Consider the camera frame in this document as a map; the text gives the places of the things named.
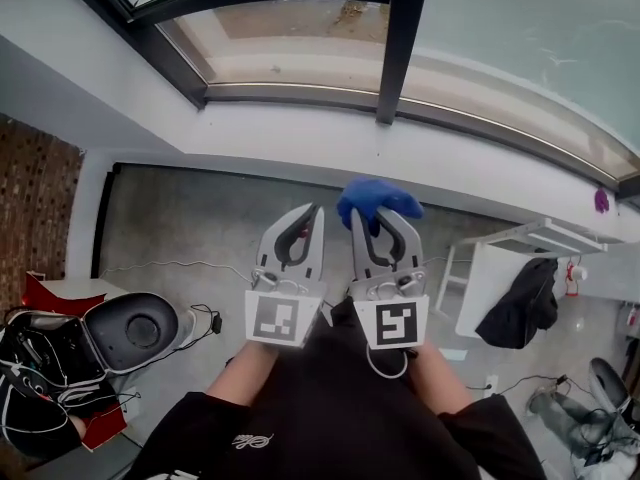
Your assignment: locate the red and white hanging holder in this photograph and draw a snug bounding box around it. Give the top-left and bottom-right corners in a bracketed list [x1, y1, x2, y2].
[563, 261, 590, 299]

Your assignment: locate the white metal rack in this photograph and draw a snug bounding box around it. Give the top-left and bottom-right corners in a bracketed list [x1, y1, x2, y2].
[436, 216, 610, 340]

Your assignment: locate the person's black shirt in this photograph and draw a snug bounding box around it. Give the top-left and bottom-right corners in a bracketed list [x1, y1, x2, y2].
[121, 296, 550, 480]

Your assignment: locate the dark round chair seat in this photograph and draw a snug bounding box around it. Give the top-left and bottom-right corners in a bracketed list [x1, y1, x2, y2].
[81, 291, 181, 375]

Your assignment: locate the blue cleaning cloth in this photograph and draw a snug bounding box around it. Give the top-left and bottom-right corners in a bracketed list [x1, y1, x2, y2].
[335, 176, 426, 238]

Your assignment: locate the dark window frame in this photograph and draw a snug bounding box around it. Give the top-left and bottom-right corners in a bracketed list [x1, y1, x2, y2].
[47, 0, 640, 203]

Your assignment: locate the black jacket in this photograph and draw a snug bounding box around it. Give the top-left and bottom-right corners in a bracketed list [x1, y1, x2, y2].
[473, 256, 561, 351]

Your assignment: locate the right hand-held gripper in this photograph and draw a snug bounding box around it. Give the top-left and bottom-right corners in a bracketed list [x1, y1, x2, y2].
[347, 205, 432, 353]

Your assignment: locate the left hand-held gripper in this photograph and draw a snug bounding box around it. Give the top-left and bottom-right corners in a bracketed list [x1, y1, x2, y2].
[243, 201, 328, 350]

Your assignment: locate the black equipment bag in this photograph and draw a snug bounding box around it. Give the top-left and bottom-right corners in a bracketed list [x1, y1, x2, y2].
[0, 311, 117, 463]

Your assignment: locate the white floor cable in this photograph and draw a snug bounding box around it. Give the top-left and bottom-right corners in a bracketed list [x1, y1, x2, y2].
[98, 259, 257, 283]

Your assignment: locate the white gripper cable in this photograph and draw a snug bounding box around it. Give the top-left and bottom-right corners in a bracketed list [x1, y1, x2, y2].
[364, 342, 411, 381]

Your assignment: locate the person's left forearm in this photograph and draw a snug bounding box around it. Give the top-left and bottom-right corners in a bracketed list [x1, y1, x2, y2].
[204, 339, 282, 410]

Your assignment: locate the thin black floor cable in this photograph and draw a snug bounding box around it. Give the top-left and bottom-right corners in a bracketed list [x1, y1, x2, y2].
[173, 302, 224, 350]

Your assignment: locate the white storage box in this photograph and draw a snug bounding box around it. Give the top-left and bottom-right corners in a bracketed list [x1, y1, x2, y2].
[574, 242, 640, 300]

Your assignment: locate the person's right forearm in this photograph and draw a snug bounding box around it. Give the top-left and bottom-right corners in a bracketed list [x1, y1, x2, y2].
[406, 341, 475, 418]

